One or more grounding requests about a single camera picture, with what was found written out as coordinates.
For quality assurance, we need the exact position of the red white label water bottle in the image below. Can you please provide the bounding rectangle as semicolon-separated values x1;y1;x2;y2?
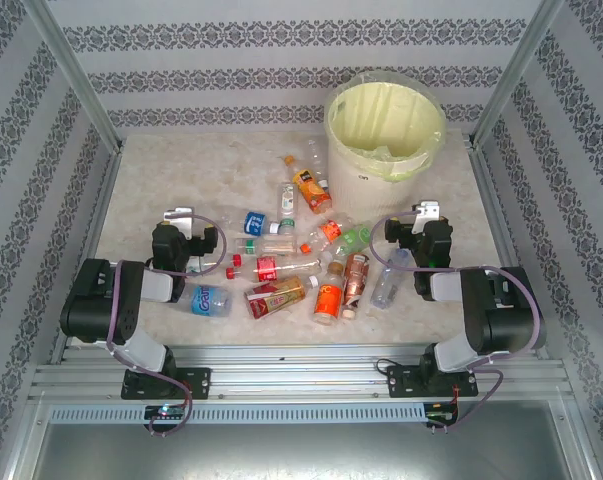
188;253;244;277

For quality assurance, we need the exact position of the clear bottle white green label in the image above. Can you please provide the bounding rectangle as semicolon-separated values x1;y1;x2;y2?
278;182;299;235

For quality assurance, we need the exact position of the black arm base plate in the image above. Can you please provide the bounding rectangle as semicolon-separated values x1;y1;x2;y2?
120;367;213;401
385;363;481;400

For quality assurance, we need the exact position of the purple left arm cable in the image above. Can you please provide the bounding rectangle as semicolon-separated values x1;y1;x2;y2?
104;213;227;437

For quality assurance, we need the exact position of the small controller board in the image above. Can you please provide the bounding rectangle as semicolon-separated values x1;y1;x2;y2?
425;401;461;427
144;404;188;421

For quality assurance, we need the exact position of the gold red tea bottle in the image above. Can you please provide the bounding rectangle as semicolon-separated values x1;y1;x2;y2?
244;274;321;320

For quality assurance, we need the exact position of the cream waste bin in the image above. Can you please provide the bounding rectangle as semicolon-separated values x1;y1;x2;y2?
323;71;448;184

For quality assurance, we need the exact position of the orange vitamin drink bottle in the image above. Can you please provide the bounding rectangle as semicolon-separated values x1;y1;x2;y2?
311;260;346;327

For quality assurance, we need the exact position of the clear bottle green band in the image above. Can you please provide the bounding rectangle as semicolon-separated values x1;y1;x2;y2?
234;236;298;257

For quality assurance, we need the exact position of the white round bin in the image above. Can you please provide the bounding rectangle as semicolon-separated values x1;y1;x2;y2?
325;142;432;227

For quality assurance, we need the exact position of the copper label bottle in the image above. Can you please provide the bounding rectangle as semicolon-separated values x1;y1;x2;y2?
341;252;372;321

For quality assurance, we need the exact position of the grey metal sheet panel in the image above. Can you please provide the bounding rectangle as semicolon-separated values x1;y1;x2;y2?
10;399;597;480

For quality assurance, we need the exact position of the aluminium side rail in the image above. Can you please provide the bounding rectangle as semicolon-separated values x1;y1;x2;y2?
49;147;125;366

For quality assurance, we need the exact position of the slotted grey cable duct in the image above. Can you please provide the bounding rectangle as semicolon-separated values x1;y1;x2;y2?
47;403;428;425

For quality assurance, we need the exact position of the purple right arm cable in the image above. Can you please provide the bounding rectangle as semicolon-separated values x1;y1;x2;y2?
369;209;540;431

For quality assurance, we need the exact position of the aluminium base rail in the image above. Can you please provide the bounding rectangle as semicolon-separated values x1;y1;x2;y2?
28;343;575;404

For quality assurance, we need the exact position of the orange juice bottle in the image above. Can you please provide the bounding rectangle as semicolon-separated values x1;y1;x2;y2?
283;155;334;215

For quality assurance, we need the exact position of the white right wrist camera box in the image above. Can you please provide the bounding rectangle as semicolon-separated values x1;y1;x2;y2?
413;199;442;224

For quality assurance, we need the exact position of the clear bottle light blue label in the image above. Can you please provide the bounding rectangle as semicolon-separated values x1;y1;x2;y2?
176;283;233;318

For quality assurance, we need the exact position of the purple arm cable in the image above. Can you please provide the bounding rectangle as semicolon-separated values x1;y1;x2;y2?
369;209;540;431
104;213;227;437

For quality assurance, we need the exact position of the aluminium frame post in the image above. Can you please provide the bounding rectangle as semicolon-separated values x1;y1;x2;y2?
473;0;567;149
23;0;125;151

